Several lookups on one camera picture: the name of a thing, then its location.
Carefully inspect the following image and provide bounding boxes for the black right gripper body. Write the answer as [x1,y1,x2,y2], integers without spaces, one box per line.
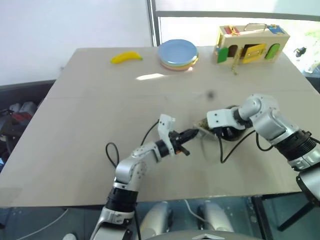
[212,125,248,142]

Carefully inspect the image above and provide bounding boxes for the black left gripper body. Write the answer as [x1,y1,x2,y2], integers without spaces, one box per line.
[169,130,188,155]

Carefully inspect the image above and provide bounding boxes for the pink plate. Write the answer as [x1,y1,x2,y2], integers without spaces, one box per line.
[160,59,196,73]

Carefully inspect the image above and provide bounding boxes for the yellow plate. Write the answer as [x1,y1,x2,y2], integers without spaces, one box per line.
[160,53,200,69]

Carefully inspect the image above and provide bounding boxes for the silver robot right leg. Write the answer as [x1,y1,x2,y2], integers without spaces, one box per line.
[196,201,235,233]

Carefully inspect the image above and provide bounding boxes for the silver robot leg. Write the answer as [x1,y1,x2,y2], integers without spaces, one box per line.
[139,201,174,237]
[196,201,235,233]

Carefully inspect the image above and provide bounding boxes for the silver robot left leg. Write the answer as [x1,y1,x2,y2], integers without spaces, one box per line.
[139,201,174,237]

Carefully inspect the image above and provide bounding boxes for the green plate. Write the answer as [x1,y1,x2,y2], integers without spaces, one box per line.
[159,49,200,66]

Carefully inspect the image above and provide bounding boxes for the blue plate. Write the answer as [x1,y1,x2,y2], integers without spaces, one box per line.
[157,38,198,65]

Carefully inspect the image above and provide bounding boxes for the grey robot torso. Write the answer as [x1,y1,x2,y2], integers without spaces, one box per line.
[147,230,253,240]

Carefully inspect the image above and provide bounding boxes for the wooden lock box toy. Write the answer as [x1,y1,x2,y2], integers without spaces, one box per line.
[213,23,291,65]

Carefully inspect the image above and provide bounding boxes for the yellow toy banana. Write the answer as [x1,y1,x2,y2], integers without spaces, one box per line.
[110,50,144,65]

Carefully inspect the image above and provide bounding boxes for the small black device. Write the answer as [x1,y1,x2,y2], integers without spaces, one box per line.
[293,46,308,58]

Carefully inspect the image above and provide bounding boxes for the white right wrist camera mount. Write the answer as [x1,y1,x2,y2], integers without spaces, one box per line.
[206,108,239,130]

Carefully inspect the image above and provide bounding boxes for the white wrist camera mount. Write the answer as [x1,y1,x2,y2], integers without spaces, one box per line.
[157,113,177,158]
[206,108,239,130]

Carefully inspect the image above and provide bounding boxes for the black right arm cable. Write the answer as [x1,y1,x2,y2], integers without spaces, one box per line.
[216,129,276,165]

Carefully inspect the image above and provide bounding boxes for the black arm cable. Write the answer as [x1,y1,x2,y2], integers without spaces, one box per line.
[216,129,276,165]
[105,119,161,169]

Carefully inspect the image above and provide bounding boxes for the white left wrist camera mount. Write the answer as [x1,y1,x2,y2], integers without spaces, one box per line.
[157,113,177,158]

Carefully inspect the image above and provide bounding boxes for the white cable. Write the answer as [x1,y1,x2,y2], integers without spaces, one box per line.
[183,198,209,224]

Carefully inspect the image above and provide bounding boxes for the brass chain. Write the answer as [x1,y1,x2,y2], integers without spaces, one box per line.
[230,46,245,76]

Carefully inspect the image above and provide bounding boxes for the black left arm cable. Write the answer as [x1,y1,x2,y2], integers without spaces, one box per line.
[105,119,161,169]

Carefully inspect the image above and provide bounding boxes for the black table frame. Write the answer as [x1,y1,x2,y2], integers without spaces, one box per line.
[251,192,316,240]

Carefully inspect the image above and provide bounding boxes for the grey window frame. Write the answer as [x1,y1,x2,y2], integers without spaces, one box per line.
[146,0,320,48]

